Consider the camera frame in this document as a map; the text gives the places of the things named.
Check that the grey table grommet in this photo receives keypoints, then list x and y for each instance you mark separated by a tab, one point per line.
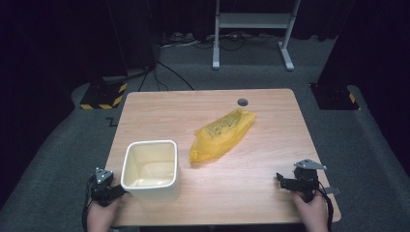
242	102

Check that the yellow plastic bag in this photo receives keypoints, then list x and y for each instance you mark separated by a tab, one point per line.
219	135

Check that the black yellow striped stand base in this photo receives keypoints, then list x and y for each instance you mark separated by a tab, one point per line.
333	96
103	96

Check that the black tape floor mark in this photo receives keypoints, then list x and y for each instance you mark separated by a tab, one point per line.
112	122

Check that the grey tape piece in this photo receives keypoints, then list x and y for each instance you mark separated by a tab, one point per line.
332	190

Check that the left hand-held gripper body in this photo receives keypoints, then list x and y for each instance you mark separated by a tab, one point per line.
102	190

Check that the white metal desk frame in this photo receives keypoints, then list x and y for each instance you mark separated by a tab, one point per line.
254	20

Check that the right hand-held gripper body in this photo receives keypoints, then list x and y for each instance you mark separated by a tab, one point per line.
306	180

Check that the cream plastic trash bin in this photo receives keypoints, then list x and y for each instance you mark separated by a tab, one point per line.
151	167

